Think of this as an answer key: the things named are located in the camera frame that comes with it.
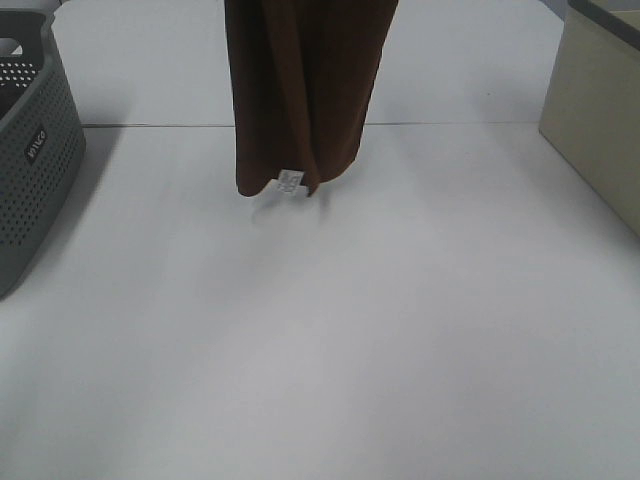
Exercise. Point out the grey perforated plastic basket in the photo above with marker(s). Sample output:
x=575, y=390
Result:
x=42, y=140

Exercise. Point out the beige storage box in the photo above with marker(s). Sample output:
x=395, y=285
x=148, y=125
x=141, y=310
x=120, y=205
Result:
x=591, y=109

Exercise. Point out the brown towel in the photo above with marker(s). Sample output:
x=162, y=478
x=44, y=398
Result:
x=302, y=76

